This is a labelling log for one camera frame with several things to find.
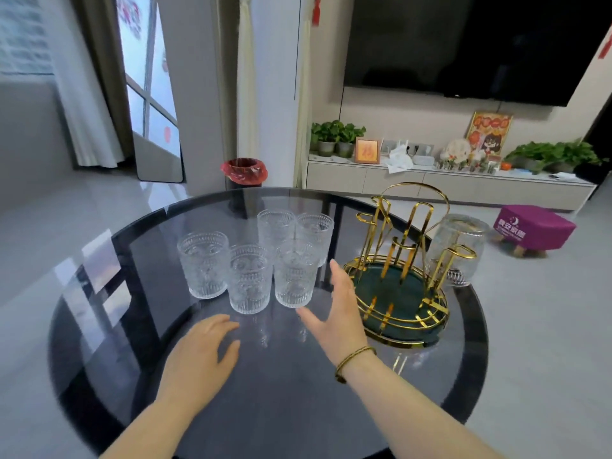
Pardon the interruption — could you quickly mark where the white sheer curtain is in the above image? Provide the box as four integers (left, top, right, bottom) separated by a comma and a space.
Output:
38, 0, 126, 169

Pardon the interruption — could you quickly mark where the gold cup rack green tray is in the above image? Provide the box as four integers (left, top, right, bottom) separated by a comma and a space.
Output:
343, 182, 479, 349

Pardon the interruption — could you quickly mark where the small green potted plant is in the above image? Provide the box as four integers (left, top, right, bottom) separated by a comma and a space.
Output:
310, 120, 344, 157
335, 122, 367, 159

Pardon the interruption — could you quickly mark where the standing floor mirror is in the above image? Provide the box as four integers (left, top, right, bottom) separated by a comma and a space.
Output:
114, 0, 185, 184

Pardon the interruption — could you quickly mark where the colourful cartoon poster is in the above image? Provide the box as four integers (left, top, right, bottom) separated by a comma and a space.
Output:
466, 111, 514, 159

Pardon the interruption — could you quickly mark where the brown drape curtain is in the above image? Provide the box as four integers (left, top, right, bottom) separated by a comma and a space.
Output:
72, 0, 135, 160

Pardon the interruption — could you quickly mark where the large leafy green plant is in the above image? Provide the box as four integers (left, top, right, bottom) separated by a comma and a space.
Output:
503, 139, 604, 175

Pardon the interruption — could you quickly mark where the person's right forearm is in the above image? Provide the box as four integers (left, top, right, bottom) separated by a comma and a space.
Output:
336, 351, 508, 459

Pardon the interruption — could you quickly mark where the person's left hand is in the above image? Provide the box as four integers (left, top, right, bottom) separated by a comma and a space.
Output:
158, 314, 241, 410

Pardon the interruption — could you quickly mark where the purple footstool with wooden legs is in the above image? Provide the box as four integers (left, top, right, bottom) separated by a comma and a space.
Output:
492, 204, 577, 259

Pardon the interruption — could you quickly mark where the person's left forearm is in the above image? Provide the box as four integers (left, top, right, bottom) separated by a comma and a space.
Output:
98, 388, 201, 459

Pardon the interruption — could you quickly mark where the orange framed picture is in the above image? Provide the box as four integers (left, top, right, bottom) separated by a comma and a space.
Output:
354, 137, 382, 165

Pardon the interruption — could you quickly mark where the white router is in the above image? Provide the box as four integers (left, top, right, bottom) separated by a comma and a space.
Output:
381, 137, 436, 168

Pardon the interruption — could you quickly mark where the beige low media cabinet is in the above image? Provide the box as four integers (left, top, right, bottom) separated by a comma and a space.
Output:
305, 154, 598, 212

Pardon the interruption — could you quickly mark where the clear embossed drinking glass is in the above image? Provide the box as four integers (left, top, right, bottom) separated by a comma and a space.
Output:
273, 240, 320, 309
228, 244, 274, 315
296, 213, 335, 268
424, 213, 488, 288
177, 230, 230, 300
257, 209, 297, 254

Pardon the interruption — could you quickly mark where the black bin with red bag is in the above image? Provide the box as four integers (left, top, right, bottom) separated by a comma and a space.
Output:
220, 157, 269, 190

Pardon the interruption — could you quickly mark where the black wall television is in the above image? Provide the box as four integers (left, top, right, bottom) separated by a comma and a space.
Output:
343, 0, 612, 108

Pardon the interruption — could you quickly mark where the row of small figurines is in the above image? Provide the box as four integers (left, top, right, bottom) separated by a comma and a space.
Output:
439, 138, 504, 175

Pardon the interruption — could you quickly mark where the person's right hand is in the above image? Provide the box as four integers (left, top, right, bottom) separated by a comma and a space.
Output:
296, 259, 370, 367

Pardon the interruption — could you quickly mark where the gold braided bracelet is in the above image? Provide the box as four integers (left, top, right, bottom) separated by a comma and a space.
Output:
334, 346, 378, 384

